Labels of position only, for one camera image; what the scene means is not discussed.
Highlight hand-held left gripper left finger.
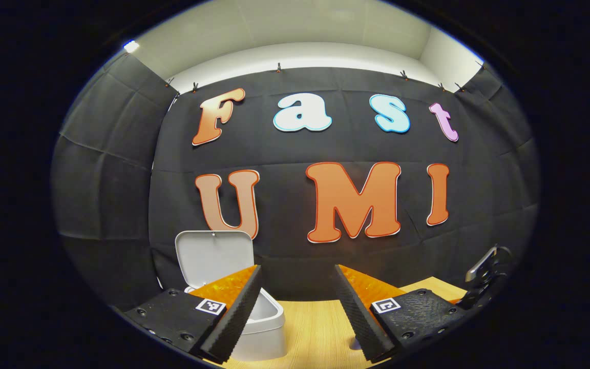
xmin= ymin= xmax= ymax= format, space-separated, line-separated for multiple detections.
xmin=123 ymin=264 xmax=264 ymax=364

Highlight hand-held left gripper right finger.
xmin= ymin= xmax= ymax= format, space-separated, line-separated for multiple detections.
xmin=333 ymin=264 xmax=472 ymax=363

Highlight white desktop garbage bin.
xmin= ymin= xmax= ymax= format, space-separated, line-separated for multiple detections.
xmin=175 ymin=230 xmax=286 ymax=362

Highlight black backdrop cloth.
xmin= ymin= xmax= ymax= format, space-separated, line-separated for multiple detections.
xmin=51 ymin=51 xmax=539 ymax=313

